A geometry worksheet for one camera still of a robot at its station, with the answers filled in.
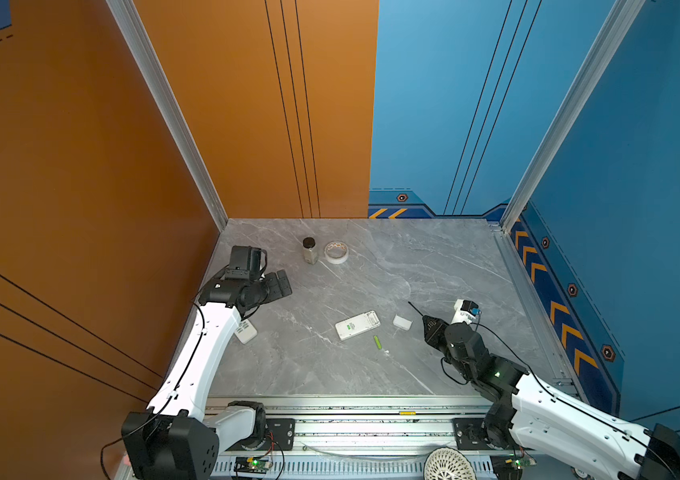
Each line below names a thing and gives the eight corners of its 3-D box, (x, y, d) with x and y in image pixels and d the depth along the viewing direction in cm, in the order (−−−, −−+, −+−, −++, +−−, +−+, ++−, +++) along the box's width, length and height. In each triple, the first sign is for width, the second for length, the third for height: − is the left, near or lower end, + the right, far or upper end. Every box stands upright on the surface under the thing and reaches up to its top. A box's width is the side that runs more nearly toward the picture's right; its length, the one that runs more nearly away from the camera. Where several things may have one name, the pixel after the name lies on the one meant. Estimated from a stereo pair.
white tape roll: (323, 263, 110) (323, 260, 109) (325, 243, 117) (325, 240, 115) (348, 263, 110) (348, 260, 109) (348, 243, 117) (348, 240, 115)
